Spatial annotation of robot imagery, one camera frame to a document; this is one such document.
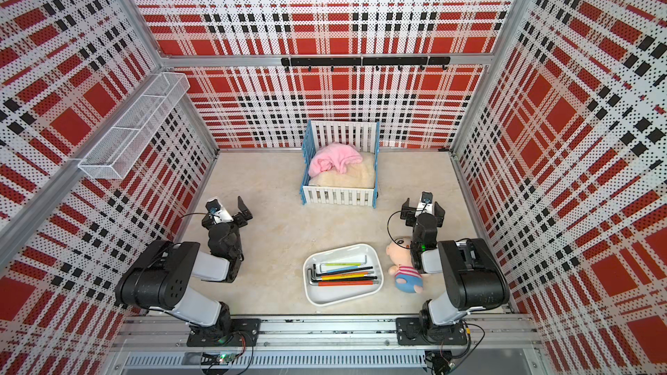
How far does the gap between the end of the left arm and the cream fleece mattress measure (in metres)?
0.27

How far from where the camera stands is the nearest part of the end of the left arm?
750 millimetres

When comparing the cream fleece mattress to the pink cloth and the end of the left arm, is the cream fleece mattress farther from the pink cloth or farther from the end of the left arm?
the end of the left arm

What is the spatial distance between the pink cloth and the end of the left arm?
297 mm

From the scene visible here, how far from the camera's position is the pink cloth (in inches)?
38.6

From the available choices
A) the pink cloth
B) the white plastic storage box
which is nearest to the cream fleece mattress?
the pink cloth

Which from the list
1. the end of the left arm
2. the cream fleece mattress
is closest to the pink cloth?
the cream fleece mattress

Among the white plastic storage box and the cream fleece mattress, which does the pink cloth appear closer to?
the cream fleece mattress

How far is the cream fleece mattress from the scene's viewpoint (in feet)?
3.24
